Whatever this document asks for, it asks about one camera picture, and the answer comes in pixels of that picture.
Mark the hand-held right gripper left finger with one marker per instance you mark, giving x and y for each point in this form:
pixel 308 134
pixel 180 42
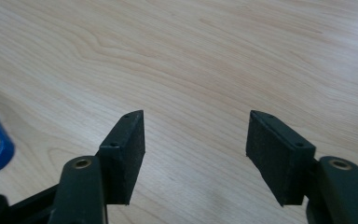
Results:
pixel 124 155

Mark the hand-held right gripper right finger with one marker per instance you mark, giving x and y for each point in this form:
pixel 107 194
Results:
pixel 276 158

